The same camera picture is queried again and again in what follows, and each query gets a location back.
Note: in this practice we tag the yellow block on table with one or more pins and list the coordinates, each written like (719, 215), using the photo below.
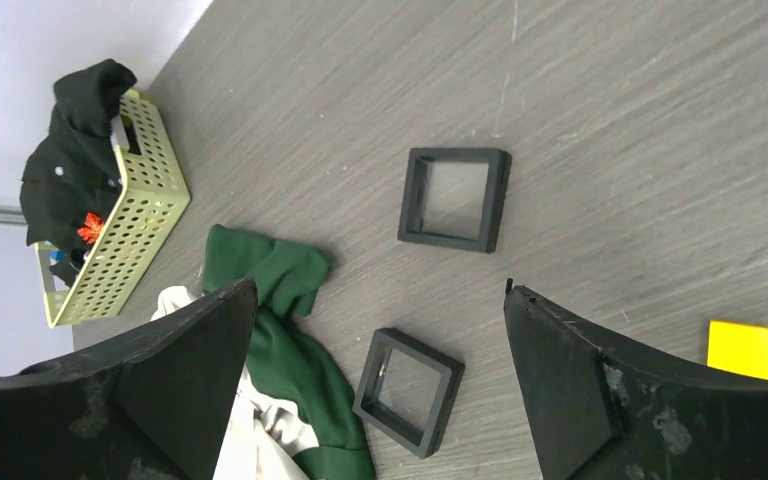
(738, 348)

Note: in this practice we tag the white and green t-shirt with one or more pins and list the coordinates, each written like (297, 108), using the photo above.
(292, 414)

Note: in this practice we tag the black garment in basket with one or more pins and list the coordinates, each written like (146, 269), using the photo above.
(74, 170)

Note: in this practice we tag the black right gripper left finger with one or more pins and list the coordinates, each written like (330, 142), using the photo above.
(150, 403)

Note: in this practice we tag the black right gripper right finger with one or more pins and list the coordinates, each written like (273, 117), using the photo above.
(601, 405)

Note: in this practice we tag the yellow-green perforated basket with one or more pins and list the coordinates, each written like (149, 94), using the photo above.
(153, 198)

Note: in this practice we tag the black square display box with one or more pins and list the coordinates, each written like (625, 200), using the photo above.
(454, 197)
(407, 390)

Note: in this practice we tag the orange maple leaf brooch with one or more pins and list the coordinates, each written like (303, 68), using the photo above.
(91, 229)

